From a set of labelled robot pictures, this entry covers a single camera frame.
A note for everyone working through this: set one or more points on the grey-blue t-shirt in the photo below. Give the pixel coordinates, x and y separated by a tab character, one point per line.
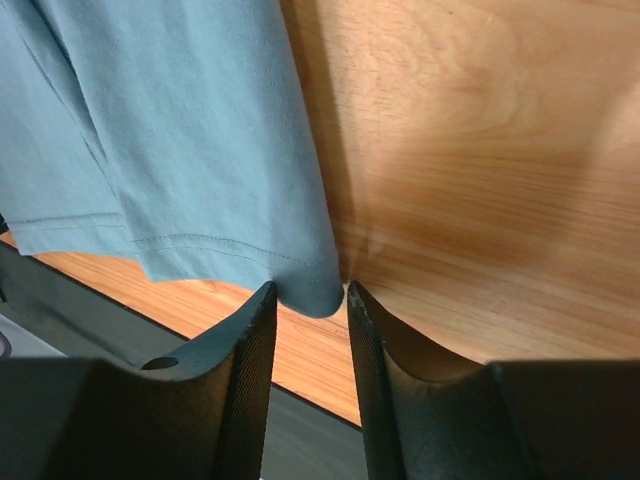
173	133

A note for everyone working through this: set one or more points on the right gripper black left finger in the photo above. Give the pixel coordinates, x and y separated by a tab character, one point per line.
198	412

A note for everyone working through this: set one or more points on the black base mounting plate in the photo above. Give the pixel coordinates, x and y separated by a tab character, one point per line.
303	440

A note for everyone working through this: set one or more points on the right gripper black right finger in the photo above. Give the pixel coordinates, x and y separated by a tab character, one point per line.
429	413

